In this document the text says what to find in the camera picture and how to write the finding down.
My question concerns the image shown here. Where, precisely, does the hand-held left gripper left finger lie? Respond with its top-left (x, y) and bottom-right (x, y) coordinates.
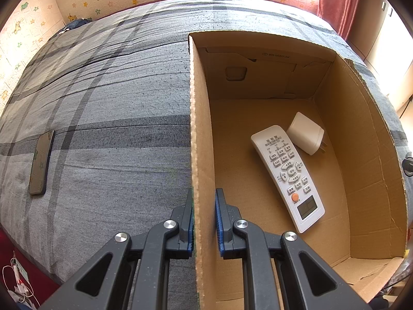
top-left (39, 185), bottom-right (196, 310)

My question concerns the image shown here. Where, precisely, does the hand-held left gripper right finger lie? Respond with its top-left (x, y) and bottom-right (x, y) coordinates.
top-left (215, 187), bottom-right (371, 310)

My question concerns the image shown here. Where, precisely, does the white remote control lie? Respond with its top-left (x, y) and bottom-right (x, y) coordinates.
top-left (251, 125), bottom-right (325, 234)

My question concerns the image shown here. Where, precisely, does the brown cardboard box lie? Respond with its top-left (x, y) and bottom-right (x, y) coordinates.
top-left (188, 29), bottom-right (413, 310)

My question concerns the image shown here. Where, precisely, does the large white charger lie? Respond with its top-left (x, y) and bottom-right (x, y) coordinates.
top-left (286, 112), bottom-right (328, 156)

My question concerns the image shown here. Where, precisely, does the black round cap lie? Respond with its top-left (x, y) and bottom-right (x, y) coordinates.
top-left (403, 151), bottom-right (413, 177)

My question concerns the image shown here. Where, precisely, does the grey plaid blanket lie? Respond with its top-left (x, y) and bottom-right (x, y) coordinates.
top-left (0, 0), bottom-right (408, 310)

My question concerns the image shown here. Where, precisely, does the black smartphone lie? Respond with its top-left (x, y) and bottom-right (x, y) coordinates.
top-left (28, 129), bottom-right (55, 196)

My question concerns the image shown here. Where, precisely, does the white power strip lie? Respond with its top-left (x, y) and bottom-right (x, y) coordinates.
top-left (11, 257), bottom-right (29, 294)

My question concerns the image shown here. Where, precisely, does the dark blue cloth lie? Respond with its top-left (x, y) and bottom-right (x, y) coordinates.
top-left (58, 18), bottom-right (94, 34)

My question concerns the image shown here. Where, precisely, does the cream wardrobe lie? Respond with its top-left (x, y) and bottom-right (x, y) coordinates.
top-left (347, 0), bottom-right (413, 113)

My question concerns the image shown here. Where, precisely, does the red curtain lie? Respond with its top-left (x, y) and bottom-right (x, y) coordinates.
top-left (318, 0), bottom-right (365, 41)

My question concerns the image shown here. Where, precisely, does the white cable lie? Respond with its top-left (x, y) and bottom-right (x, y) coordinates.
top-left (3, 264), bottom-right (40, 307)

